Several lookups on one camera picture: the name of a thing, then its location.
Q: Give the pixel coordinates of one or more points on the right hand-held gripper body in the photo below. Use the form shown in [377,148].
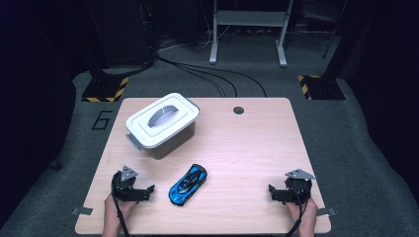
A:
[298,187]

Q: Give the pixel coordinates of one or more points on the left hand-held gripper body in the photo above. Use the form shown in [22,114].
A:
[123,187]

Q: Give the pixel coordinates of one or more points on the blue toy car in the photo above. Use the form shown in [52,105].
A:
[187,185]

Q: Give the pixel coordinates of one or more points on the grey translucent storage box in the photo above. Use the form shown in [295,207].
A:
[174,142]

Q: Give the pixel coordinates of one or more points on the white storage box lid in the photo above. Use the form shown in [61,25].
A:
[145,130]

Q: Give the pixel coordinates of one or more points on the person's left hand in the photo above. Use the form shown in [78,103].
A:
[115,210]

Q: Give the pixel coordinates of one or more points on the person's right hand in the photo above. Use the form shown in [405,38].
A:
[306,212]

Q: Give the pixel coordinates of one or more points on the black striped stand base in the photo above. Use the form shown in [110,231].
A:
[324,88]
[103,89]

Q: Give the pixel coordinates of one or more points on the dark equipment cabinet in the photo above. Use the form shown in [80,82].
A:
[122,33]

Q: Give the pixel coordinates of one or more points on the white metal stand frame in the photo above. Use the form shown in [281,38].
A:
[250,18]

